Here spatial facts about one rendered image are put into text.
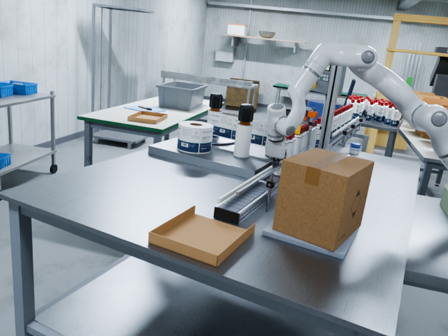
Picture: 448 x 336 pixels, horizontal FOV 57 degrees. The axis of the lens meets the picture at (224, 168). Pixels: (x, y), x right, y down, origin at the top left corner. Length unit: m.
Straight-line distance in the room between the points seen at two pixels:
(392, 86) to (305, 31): 8.74
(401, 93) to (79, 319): 1.74
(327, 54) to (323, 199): 0.72
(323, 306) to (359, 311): 0.10
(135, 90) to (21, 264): 5.41
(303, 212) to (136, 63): 5.83
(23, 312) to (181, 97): 2.67
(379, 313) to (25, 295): 1.44
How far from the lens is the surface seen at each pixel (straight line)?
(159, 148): 2.37
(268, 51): 10.69
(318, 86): 2.30
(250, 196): 1.75
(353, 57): 1.86
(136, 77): 7.06
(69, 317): 2.12
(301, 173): 1.43
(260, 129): 2.48
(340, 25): 10.59
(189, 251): 1.33
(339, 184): 1.39
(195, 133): 2.28
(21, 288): 2.01
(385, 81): 1.93
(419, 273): 1.54
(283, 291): 1.24
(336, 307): 1.23
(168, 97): 4.19
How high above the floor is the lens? 1.49
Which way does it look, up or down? 17 degrees down
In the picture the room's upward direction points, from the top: 6 degrees clockwise
